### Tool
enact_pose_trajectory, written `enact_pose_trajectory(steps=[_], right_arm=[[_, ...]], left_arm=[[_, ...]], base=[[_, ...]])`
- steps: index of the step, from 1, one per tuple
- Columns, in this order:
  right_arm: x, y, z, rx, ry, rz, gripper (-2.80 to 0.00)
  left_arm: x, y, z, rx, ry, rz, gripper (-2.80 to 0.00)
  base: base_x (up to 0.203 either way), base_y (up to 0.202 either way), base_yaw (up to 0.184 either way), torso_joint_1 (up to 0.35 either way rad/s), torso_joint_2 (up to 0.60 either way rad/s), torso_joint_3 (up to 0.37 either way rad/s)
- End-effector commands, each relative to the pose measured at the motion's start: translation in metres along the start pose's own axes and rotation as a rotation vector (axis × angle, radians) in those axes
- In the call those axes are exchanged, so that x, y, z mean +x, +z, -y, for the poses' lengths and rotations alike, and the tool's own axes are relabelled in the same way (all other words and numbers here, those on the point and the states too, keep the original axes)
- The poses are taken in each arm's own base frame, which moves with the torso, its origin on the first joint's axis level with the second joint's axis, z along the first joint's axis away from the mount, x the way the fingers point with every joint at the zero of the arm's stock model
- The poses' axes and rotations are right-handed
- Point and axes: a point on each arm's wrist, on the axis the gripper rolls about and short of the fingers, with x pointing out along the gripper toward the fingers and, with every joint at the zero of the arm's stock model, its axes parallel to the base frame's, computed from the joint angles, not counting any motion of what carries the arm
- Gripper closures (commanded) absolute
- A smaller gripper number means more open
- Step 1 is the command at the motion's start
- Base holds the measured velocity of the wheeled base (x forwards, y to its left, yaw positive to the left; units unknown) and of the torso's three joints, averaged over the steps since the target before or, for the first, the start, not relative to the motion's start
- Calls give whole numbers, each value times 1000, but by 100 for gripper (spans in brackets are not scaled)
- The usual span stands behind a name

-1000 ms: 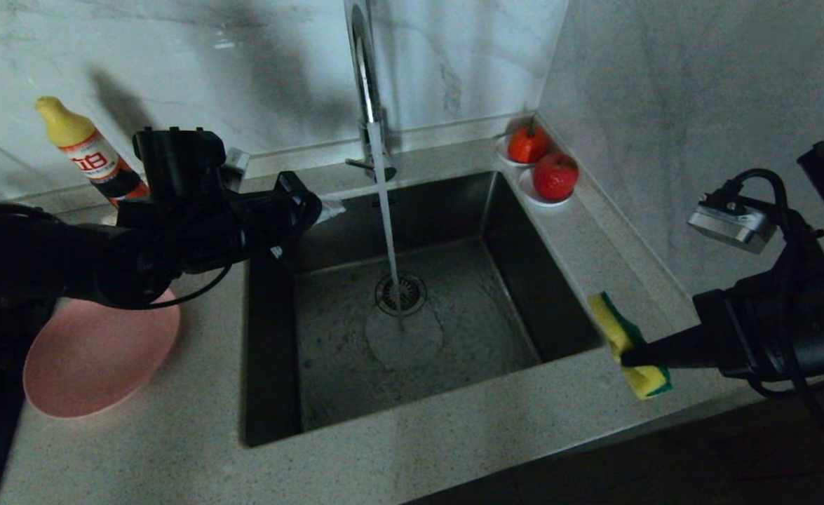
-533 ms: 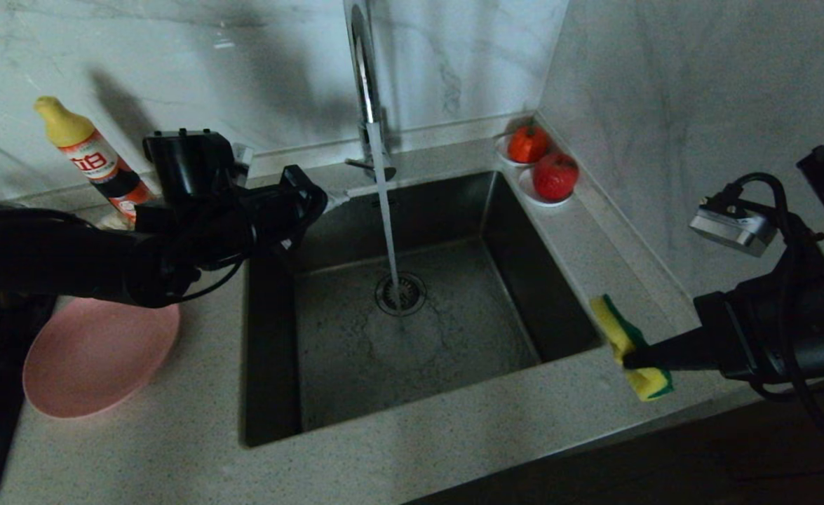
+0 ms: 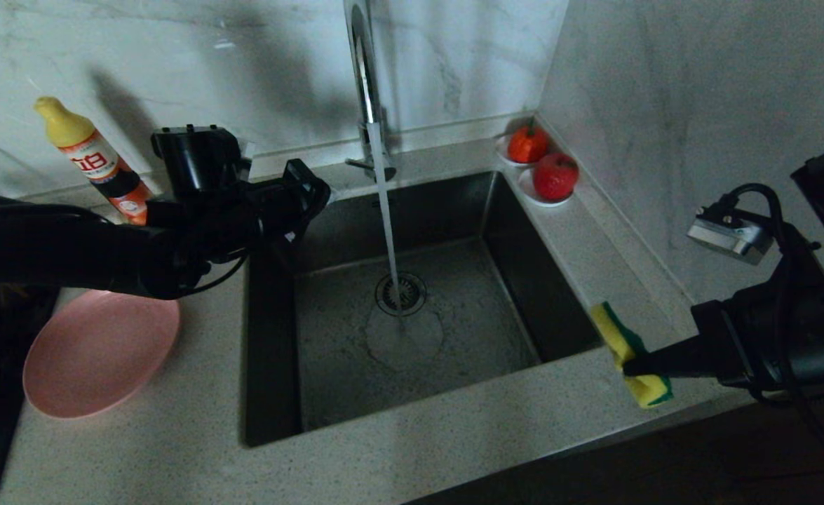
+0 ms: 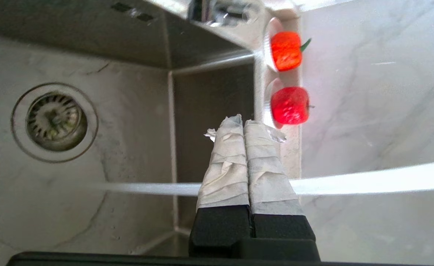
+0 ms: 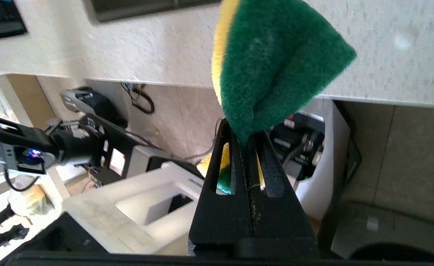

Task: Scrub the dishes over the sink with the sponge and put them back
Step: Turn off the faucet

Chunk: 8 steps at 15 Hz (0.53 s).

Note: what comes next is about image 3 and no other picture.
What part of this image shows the green and yellow sponge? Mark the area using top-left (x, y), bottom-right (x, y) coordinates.
top-left (589, 302), bottom-right (674, 410)

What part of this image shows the orange detergent bottle yellow cap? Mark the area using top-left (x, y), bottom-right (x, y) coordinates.
top-left (34, 96), bottom-right (156, 225)

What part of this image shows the pink plate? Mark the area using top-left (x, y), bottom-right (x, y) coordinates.
top-left (22, 290), bottom-right (181, 419)

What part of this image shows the chrome faucet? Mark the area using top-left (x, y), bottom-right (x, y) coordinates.
top-left (345, 0), bottom-right (397, 182)

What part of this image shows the stainless steel sink basin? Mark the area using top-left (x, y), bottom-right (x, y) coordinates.
top-left (242, 170), bottom-right (604, 447)

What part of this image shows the round metal drain strainer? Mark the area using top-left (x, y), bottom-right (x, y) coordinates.
top-left (374, 273), bottom-right (427, 317)

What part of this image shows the red apple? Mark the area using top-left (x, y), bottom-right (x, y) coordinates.
top-left (532, 153), bottom-right (580, 202)

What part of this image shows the orange-red tomato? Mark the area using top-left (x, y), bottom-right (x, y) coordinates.
top-left (508, 119), bottom-right (550, 164)

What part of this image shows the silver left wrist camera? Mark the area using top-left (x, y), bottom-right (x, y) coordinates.
top-left (151, 125), bottom-right (252, 201)

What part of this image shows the black right camera cable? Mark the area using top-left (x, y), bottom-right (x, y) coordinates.
top-left (717, 184), bottom-right (805, 281)

